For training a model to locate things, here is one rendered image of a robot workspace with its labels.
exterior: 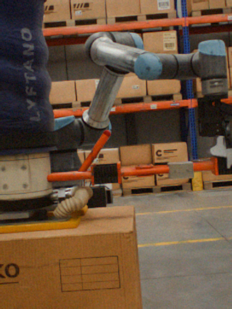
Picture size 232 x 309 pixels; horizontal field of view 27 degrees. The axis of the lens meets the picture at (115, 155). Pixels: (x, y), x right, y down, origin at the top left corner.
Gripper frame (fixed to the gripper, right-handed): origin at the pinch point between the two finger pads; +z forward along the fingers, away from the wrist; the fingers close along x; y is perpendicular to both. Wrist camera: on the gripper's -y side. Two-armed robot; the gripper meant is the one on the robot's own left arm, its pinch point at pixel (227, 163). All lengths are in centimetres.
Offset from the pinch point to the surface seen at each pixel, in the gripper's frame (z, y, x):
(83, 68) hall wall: -137, 127, -844
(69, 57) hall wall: -162, 154, -842
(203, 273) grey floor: 108, -16, -244
